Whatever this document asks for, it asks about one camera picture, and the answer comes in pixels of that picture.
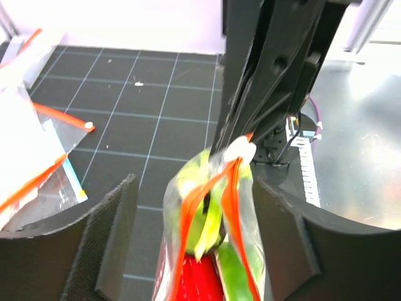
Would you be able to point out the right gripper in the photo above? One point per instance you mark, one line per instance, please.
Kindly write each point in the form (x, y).
(274, 52)

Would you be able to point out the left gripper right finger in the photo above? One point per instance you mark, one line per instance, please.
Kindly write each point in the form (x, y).
(312, 254)

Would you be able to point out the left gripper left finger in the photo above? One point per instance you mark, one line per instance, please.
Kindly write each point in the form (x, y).
(77, 254)

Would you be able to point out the clear orange zip bag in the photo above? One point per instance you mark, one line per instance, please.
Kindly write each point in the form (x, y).
(216, 225)

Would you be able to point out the red toy bell pepper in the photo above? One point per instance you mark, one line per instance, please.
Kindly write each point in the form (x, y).
(199, 280)

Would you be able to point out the green toy celery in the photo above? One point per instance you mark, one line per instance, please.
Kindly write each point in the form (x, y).
(206, 213)

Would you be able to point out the pile of zip bags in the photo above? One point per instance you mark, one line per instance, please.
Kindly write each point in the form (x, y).
(37, 178)

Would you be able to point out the zip bag with label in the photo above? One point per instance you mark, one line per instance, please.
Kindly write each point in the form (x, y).
(31, 58)

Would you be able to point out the slotted cable duct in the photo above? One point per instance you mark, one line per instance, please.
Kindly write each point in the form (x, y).
(308, 171)

